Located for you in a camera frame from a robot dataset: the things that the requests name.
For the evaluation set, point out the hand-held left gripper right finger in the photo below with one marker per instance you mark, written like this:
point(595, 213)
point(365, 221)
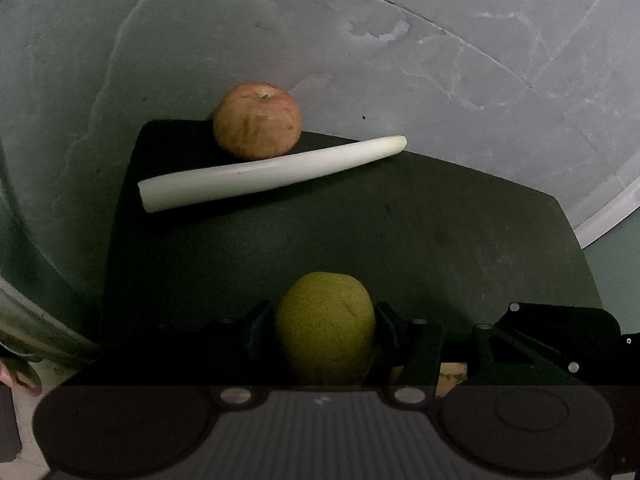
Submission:
point(387, 327)

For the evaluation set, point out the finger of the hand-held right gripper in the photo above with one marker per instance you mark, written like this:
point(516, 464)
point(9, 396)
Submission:
point(575, 335)

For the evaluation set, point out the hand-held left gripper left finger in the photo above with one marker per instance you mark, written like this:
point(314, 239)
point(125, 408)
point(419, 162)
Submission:
point(260, 322)

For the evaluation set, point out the yellow-green pear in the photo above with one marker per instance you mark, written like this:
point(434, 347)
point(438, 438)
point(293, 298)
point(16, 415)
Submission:
point(325, 327)

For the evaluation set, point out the black mat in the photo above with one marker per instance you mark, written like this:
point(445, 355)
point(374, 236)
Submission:
point(400, 240)

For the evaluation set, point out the white leek stalk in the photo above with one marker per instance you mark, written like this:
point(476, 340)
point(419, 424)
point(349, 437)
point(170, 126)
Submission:
point(270, 172)

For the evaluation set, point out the red apple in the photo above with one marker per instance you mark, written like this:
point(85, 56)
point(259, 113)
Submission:
point(257, 120)

